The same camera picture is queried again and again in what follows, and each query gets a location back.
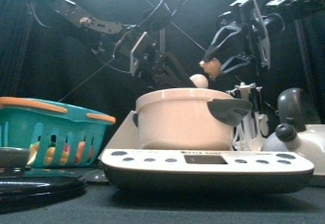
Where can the red toy food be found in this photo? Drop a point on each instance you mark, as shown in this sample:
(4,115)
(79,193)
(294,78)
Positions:
(66,153)

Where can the white toy egg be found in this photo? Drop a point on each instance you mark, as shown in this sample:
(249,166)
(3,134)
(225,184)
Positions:
(198,81)

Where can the brown eggshell half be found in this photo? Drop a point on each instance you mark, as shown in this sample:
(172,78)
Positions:
(210,68)

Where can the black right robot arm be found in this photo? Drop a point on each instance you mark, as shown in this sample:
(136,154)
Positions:
(296,0)

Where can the black pan lid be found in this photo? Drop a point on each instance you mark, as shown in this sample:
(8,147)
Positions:
(37,190)

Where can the orange toy food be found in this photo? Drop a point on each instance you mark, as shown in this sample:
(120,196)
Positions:
(80,152)

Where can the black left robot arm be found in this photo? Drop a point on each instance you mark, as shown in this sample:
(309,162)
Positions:
(74,12)

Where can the yellow toy food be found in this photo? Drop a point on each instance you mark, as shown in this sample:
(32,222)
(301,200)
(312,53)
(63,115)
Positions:
(51,154)

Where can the white star-shaped object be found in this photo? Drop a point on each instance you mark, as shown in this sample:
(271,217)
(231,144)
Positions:
(255,133)

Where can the grey frame pole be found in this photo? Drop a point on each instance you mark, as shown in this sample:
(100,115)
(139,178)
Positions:
(162,12)

